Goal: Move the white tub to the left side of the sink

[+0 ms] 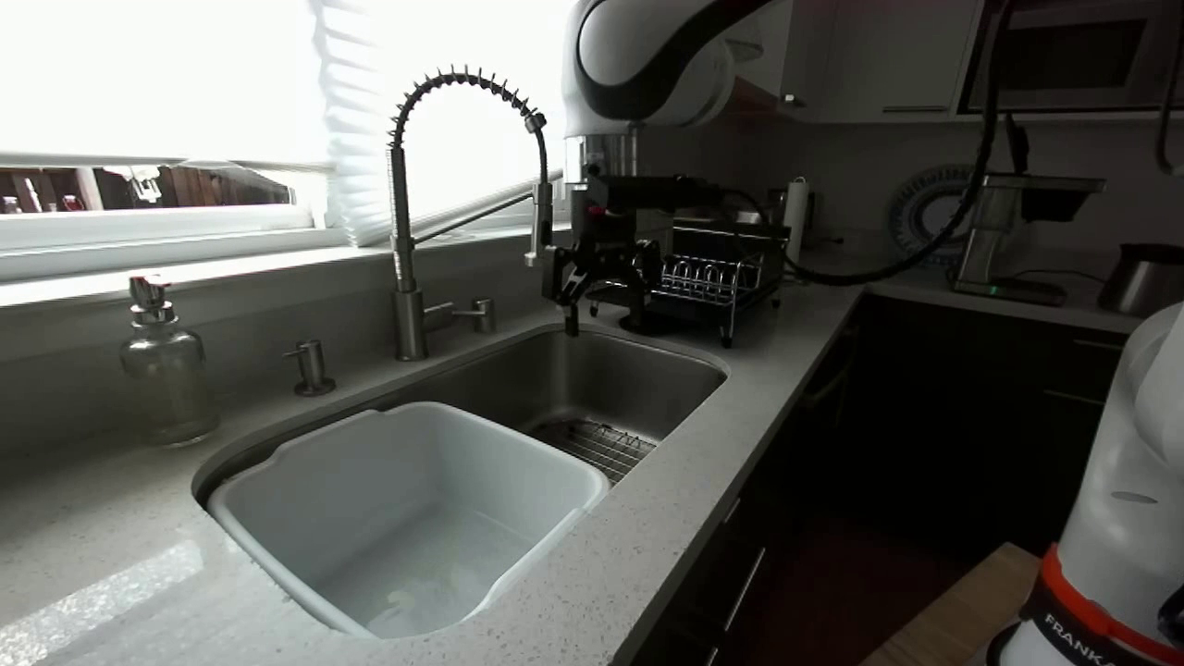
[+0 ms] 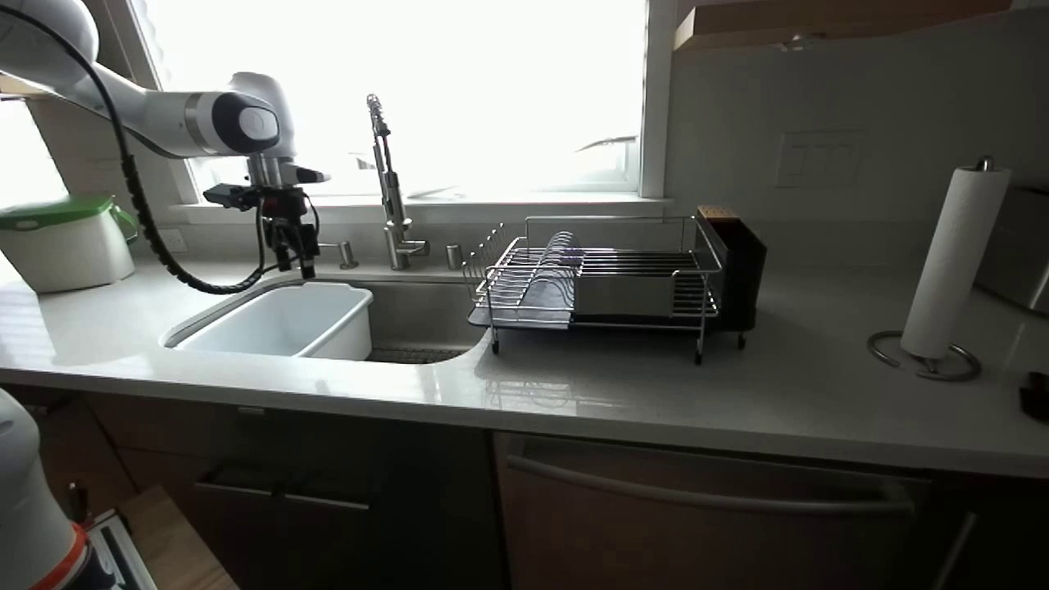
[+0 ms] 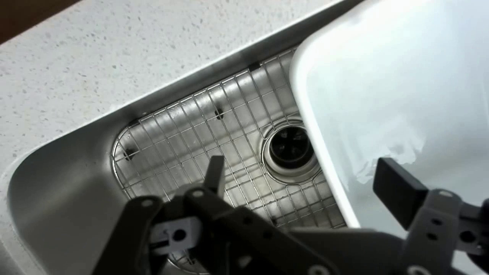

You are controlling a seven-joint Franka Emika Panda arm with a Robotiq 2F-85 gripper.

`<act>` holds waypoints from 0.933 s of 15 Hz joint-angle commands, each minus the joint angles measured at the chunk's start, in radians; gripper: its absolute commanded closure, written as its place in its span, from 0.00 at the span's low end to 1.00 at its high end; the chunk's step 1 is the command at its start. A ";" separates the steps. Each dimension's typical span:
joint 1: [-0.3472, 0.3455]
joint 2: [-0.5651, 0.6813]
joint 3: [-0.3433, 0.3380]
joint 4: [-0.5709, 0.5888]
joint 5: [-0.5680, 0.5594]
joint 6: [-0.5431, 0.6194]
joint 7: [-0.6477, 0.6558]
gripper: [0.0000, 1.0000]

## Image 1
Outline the black wire dish rack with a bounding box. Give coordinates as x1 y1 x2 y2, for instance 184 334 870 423
586 218 794 351

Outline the dark drawer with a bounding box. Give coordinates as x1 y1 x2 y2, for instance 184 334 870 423
638 504 787 666

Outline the window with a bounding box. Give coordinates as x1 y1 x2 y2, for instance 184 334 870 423
0 0 336 253

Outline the spring neck steel tap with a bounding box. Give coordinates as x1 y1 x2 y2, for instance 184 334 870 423
386 64 557 363

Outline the steel kettle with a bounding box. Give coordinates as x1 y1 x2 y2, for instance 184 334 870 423
1097 242 1184 318

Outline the white paper towel roll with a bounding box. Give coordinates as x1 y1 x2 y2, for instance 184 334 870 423
783 176 811 266

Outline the white plastic tub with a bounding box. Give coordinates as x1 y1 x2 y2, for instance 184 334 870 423
207 401 612 641

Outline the drawer handle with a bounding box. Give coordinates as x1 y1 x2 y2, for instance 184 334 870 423
723 547 768 634

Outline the built-in microwave door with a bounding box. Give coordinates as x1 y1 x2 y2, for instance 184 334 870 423
956 0 1184 117

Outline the round patterned plate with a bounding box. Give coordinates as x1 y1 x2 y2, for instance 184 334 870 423
885 164 983 270

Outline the stainless steel sink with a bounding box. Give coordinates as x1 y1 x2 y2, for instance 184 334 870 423
191 319 731 641

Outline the tap lever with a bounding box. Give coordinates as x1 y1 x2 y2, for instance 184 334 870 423
425 297 497 335

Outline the white wall cabinet door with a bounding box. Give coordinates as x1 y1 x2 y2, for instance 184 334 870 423
780 0 983 125

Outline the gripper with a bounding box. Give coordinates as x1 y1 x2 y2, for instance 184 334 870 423
541 188 664 339

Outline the glass soap dispenser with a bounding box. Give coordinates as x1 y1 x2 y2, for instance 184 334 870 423
117 274 222 449

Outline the white window blind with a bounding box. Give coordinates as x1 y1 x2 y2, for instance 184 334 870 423
309 0 580 249

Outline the steel coffee machine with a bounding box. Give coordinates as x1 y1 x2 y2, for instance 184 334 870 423
952 172 1108 308

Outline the metal sink grid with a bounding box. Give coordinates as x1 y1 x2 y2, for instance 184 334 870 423
526 415 659 487

